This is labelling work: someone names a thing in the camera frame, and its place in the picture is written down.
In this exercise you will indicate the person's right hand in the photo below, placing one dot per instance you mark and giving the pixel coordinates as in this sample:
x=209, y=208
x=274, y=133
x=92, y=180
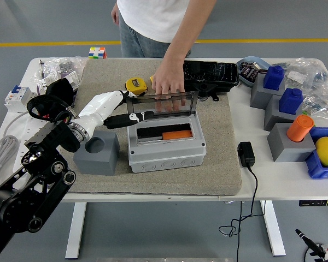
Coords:
x=115, y=15

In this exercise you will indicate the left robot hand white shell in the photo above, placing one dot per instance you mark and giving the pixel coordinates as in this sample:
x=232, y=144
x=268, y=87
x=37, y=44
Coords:
x=101, y=106

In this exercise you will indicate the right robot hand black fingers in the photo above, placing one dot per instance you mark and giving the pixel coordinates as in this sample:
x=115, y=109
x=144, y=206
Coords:
x=309, y=243

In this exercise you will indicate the person's left hand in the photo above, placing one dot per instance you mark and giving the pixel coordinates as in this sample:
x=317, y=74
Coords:
x=168, y=80

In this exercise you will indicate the orange cylinder battery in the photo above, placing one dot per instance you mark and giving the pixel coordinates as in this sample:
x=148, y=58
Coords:
x=177, y=135
x=299, y=128

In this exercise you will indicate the grey block with round hole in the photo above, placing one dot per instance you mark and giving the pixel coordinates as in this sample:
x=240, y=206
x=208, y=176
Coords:
x=95, y=163

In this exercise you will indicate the grey plastic electrical box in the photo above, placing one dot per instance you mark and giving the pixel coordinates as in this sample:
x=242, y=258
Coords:
x=166, y=158

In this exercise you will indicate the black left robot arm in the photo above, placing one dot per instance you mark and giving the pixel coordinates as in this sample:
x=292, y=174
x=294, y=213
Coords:
x=43, y=142

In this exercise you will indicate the person's left forearm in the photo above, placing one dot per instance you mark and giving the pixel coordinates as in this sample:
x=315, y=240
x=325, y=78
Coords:
x=188, y=35

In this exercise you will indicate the person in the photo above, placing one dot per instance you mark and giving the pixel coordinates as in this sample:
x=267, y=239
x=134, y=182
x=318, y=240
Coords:
x=153, y=16

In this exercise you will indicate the white table leg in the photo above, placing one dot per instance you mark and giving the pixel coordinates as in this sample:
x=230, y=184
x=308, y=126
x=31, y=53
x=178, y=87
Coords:
x=75, y=232
x=273, y=229

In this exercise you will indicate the black table control panel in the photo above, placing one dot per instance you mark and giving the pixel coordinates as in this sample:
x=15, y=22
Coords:
x=314, y=202

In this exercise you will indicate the white terminal block pack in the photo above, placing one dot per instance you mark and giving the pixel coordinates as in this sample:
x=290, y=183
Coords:
x=72, y=77

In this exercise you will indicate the colourful puzzle cube white faces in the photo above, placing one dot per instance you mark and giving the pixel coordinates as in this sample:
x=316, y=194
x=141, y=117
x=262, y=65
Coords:
x=97, y=53

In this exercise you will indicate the black cloth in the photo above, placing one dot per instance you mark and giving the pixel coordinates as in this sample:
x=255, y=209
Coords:
x=60, y=87

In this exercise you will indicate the black plastic tray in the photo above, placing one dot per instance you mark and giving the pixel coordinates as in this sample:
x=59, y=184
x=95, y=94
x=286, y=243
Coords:
x=213, y=73

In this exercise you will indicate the clear bags of small parts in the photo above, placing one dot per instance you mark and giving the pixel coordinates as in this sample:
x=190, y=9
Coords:
x=68, y=65

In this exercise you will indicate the thin metal tool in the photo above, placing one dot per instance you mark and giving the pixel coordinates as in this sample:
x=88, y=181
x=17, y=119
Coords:
x=40, y=68

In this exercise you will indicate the blue plastic bin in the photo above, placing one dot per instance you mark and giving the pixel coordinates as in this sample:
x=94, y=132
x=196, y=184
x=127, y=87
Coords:
x=317, y=169

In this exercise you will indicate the dark packets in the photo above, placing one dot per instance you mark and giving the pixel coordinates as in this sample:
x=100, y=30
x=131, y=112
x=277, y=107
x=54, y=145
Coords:
x=248, y=71

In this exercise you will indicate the light blue bowl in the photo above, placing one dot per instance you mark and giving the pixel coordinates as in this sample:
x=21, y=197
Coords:
x=251, y=58

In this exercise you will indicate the grey block holder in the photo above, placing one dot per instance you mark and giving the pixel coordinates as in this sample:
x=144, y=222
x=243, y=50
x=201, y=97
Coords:
x=273, y=114
x=287, y=150
x=258, y=94

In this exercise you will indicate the grey-brown mat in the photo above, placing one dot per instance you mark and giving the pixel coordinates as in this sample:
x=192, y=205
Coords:
x=166, y=183

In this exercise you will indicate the blue plastic bottle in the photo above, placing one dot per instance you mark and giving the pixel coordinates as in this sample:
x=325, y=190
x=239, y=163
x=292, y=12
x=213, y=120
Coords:
x=273, y=77
x=289, y=101

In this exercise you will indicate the clear bags of components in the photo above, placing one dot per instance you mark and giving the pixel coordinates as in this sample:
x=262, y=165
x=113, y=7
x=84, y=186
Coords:
x=317, y=82

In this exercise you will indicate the black triangular bracket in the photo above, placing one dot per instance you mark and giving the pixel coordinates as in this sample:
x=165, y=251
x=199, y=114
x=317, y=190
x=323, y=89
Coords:
x=205, y=87

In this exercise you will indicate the white circuit breaker blue switch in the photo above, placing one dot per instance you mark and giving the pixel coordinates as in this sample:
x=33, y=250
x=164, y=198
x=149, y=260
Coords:
x=16, y=101

